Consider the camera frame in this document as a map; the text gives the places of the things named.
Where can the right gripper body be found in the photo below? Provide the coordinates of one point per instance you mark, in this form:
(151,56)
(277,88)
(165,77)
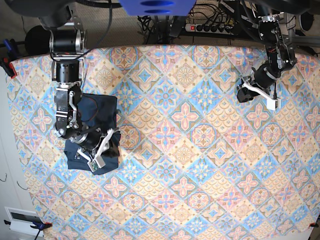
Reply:
(85,152)

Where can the blue orange clamp upper left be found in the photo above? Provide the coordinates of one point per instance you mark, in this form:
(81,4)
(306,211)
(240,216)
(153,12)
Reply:
(5,62)

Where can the patterned tablecloth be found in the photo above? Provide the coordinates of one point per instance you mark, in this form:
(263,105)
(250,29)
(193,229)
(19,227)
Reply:
(195,164)

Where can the blue orange clamp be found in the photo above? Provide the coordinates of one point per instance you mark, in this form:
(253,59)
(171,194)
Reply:
(37,225)
(5,62)

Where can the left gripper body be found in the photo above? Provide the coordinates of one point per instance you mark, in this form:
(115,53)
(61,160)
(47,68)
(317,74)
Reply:
(263,82)

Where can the orange clamp lower right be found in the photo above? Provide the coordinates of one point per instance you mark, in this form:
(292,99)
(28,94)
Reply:
(314,225)

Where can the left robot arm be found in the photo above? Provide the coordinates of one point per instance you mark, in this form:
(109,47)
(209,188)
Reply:
(276,31)

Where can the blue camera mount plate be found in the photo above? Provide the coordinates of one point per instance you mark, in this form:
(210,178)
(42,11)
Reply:
(157,7)

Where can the black round stool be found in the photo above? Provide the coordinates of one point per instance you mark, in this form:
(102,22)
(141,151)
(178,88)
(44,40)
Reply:
(37,41)

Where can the blue orange clamp lower left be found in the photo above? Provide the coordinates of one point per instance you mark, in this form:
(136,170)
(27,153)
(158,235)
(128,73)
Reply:
(37,225)

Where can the dark blue t-shirt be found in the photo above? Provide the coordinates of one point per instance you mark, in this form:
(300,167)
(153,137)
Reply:
(97,113)

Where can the white power strip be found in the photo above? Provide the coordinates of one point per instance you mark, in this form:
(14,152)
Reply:
(209,29)

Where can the white floor vent panel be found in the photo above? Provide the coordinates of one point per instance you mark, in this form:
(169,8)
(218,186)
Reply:
(21,220)

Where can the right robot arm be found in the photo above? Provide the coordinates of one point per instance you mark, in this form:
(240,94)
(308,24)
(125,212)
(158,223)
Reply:
(67,51)

